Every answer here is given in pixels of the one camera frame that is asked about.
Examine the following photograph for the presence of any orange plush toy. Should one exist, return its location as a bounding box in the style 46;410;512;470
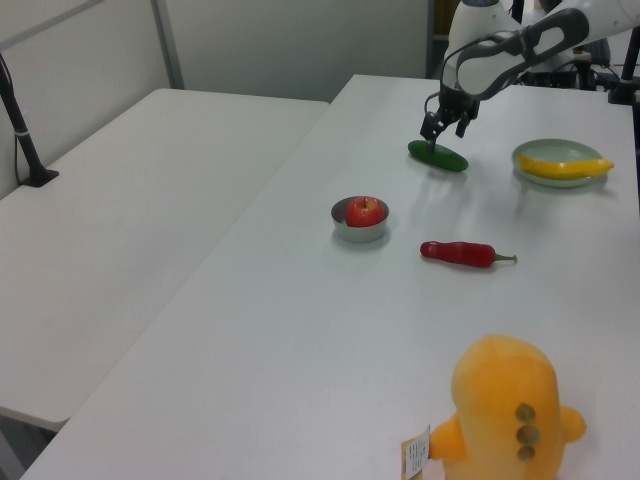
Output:
429;333;589;480

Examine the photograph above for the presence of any red apple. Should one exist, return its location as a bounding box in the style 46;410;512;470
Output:
345;196;387;229

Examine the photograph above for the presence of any white paper tag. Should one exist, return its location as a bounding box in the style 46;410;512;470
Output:
399;424;432;479

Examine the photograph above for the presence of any pale green plate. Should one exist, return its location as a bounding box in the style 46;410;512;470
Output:
510;137;605;189

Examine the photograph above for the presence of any black camera stand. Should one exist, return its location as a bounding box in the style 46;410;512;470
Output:
607;27;640;106
0;49;60;189

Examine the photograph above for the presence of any grey metal bowl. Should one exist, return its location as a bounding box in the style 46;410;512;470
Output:
329;195;392;244

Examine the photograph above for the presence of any grey metal partition post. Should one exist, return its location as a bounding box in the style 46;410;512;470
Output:
151;0;184;92

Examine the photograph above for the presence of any green cucumber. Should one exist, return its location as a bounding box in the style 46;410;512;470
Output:
406;139;470;173

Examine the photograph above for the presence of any red chili pepper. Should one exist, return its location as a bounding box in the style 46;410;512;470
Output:
419;240;519;270

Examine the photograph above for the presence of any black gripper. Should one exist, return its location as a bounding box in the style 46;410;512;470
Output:
419;85;482;152

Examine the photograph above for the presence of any white folding table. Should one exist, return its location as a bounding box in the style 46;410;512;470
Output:
0;88;331;434

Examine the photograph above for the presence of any black electronic equipment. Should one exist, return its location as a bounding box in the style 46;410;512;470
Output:
519;47;614;92

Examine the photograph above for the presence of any yellow banana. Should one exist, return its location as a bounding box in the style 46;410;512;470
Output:
516;152;615;182

